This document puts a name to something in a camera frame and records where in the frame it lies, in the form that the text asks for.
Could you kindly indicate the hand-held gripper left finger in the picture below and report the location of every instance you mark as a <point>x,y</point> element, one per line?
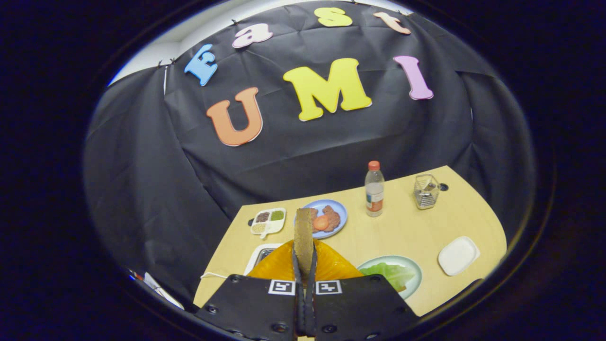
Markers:
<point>255,303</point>

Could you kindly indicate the white square dish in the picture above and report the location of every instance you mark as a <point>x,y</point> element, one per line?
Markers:
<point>458,255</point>

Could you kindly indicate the white clutter pile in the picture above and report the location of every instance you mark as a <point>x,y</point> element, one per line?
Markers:
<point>158,290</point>

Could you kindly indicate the blue round plate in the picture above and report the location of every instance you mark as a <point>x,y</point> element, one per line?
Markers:
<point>338,208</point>

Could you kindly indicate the pale green round plate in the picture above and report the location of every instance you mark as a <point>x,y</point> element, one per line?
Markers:
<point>413,265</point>

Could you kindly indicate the clear bottle with red cap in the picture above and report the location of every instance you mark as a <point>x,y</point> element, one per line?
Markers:
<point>374,192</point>

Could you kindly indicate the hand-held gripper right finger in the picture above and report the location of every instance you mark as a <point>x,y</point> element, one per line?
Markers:
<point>355,303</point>

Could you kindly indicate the cream white toaster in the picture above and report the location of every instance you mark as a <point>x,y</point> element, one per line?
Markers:
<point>258,255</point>

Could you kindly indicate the green lettuce leaf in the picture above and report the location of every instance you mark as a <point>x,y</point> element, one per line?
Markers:
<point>393,275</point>

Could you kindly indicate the brown bread slice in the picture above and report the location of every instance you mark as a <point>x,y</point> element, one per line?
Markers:
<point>303,237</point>

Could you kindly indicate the white divided sauce tray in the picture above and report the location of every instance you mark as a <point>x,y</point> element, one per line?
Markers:
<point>267,221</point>

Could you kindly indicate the brown meat patty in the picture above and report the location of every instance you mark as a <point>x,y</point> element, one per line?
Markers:
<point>332,220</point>
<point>314,213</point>

